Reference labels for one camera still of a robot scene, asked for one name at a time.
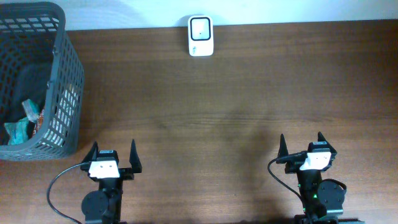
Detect red orange chocolate bar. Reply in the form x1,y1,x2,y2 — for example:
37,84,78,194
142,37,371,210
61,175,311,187
32,108,45,136

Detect white barcode scanner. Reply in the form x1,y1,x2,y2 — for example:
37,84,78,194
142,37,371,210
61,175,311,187
187,15,214,57

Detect black left camera cable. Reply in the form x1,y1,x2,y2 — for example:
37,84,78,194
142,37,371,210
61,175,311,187
46,161,91,224

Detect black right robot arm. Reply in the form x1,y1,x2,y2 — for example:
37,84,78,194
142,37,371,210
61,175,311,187
271,132,362,223

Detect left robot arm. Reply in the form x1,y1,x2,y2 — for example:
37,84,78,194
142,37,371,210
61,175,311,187
81,141,142,224

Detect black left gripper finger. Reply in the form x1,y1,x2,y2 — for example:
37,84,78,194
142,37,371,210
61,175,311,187
80,141,98,170
129,139,142,173

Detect dark grey plastic basket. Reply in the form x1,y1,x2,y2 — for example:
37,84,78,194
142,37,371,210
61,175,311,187
1,2,85,161

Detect green white tissue pack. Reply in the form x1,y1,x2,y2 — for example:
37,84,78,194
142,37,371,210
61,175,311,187
22,99,40,123

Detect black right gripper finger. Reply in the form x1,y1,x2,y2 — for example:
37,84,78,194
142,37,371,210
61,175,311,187
277,134,289,158
317,132,337,170

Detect white bamboo print tube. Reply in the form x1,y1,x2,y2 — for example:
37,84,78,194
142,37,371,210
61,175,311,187
4,117,29,146

